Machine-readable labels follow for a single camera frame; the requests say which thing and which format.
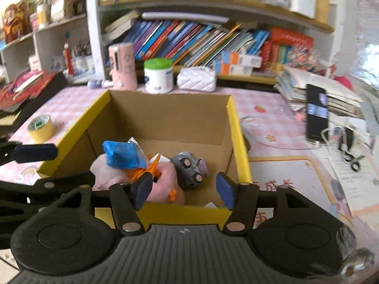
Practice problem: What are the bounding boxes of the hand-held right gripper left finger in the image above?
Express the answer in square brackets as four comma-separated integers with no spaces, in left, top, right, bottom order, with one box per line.
[44,172,154,237]

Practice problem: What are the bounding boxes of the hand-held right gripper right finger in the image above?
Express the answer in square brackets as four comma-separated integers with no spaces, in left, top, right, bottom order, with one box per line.
[216,172,328,237]

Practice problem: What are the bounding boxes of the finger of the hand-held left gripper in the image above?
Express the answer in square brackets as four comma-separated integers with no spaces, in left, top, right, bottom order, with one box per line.
[0,140,59,164]
[0,172,96,213]

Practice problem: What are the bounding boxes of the pink chick plush toy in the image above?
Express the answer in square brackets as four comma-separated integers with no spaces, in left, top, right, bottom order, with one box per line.
[127,153,186,204]

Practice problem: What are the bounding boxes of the blue toy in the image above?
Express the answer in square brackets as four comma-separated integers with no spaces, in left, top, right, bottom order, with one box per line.
[102,140,149,169]

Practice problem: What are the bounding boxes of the pink pig plush toy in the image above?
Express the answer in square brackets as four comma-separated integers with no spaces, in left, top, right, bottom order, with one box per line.
[90,154,134,191]

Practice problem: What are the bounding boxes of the grey toy car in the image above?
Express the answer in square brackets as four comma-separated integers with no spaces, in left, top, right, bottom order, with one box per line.
[170,151,209,189]

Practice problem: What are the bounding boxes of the yellow cardboard box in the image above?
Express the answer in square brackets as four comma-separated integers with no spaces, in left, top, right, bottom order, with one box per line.
[37,89,253,231]

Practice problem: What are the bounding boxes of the yellow tape roll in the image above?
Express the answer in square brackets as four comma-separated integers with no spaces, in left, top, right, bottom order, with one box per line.
[27,114,54,143]

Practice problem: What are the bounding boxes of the stack of red papers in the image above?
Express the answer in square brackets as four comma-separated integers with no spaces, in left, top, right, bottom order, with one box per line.
[0,69,57,108]

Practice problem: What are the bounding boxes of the beige card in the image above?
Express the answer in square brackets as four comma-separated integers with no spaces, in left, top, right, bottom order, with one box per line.
[13,72,42,93]

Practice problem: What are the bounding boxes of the black piano keyboard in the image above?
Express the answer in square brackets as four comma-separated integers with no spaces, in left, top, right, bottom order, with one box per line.
[0,72,68,128]

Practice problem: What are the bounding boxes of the small clear bottle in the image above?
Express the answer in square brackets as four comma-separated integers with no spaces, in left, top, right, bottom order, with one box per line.
[87,80,114,89]

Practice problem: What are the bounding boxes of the red and white bottle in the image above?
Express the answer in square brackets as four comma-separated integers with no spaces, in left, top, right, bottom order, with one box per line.
[63,43,74,76]

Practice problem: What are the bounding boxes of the white jar green lid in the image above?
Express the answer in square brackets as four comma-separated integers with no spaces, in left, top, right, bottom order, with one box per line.
[144,58,174,94]

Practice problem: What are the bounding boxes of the white quilted pouch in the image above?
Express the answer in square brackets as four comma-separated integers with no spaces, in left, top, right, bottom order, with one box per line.
[177,67,216,91]

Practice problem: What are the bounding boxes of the black smartphone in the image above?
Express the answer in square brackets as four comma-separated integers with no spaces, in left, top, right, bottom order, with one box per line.
[306,84,330,144]

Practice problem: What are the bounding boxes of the pink cylinder device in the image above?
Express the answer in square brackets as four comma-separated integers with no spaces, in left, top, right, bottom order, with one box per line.
[108,43,138,92]

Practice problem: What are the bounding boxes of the stack of magazines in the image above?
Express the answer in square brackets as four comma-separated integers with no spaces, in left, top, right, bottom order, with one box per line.
[274,65,365,119]

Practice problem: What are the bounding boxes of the orange and white carton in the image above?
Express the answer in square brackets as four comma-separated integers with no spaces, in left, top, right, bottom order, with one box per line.
[213,61,253,76]
[222,52,262,68]

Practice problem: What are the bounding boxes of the loose white paper sheets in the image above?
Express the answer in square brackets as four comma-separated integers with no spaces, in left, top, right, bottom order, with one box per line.
[320,115,379,216]

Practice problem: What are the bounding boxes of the black scissors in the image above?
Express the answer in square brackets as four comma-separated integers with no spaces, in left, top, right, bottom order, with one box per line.
[343,151,365,172]

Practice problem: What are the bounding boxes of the white bookshelf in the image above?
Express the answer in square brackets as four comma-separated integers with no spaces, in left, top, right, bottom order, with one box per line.
[0,0,341,85]

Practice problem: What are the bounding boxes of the fortune god figurine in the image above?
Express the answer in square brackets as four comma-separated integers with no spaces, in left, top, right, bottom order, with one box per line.
[1,1,32,43]

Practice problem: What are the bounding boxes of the black charger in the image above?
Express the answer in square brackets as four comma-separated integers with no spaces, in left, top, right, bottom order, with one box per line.
[340,127,355,151]

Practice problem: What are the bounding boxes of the white plastic jar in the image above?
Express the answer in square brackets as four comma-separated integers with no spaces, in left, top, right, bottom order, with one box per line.
[36,3,51,26]

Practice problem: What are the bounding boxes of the stacked grey books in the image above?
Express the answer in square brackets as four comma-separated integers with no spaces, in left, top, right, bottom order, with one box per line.
[104,9,141,40]

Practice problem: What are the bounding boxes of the colourful paper craft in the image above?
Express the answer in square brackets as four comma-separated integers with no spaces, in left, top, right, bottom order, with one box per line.
[286,46,317,68]

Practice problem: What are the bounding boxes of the row of leaning books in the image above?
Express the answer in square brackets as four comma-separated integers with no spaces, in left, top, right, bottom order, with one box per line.
[121,19,270,67]

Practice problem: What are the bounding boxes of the red boxed book set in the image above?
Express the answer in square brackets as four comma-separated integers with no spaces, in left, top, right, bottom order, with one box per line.
[262,27,314,66]

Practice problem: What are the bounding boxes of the lavender flat case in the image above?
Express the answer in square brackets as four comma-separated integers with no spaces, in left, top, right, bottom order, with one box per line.
[141,11,229,24]

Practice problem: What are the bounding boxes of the white charging cable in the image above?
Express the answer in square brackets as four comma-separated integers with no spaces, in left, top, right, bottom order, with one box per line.
[314,127,345,162]

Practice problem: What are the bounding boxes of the pink wall poster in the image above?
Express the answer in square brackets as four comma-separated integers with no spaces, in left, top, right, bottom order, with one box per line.
[346,0,379,80]

